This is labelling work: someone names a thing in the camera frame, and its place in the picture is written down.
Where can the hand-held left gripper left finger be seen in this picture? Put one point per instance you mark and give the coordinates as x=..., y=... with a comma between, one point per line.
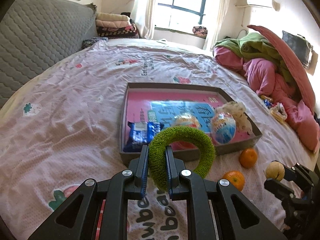
x=143, y=177

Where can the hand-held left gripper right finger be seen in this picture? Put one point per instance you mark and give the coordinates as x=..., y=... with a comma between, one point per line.
x=170, y=177

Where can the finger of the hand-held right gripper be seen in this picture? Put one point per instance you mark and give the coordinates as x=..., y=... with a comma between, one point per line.
x=297, y=175
x=280, y=188

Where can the beige round fruit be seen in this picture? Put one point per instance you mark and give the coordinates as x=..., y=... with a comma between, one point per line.
x=273, y=170

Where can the grey cardboard box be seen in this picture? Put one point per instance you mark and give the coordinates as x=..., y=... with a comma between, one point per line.
x=230, y=151

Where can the blue capsule egg toy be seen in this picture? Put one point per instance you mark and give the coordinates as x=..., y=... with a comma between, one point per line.
x=223, y=130

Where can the orange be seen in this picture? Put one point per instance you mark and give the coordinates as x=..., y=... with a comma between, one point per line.
x=248, y=157
x=233, y=180

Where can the yellow biscuit packet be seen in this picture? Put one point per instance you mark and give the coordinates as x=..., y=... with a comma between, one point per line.
x=279, y=112

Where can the small blue snack packet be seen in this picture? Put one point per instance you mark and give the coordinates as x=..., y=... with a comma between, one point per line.
x=268, y=103

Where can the white mesh pouch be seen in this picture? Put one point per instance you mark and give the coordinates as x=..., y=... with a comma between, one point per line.
x=240, y=112

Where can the printed bed sheet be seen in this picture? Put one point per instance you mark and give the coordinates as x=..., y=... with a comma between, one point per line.
x=75, y=100

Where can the pink quilt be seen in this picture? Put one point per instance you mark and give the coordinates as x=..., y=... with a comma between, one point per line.
x=265, y=75

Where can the red pillow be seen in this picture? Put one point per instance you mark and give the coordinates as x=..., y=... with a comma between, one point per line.
x=285, y=52

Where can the green cloth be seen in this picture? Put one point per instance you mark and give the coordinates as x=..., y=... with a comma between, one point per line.
x=255, y=47

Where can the blue patterned pillow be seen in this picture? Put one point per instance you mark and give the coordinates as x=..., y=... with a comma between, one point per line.
x=95, y=42

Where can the dark checkered folded blanket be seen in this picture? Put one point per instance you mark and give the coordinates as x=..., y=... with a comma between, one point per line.
x=117, y=32

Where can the floral folded blanket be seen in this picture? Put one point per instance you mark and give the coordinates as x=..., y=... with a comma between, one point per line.
x=200, y=30

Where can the pink folded blanket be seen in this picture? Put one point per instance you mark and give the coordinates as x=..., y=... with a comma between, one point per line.
x=113, y=23

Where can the beige folded blanket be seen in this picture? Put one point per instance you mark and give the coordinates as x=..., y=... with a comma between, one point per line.
x=112, y=17

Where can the white curtain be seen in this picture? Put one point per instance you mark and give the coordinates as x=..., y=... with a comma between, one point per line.
x=220, y=17
x=145, y=10

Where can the window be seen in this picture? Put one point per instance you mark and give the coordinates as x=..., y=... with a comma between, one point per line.
x=185, y=2

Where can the grey quilted headboard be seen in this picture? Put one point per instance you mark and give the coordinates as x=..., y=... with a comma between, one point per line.
x=37, y=37

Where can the air conditioner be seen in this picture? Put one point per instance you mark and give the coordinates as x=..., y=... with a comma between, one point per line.
x=261, y=2

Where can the black wall board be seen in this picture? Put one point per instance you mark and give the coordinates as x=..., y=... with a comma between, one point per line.
x=297, y=47

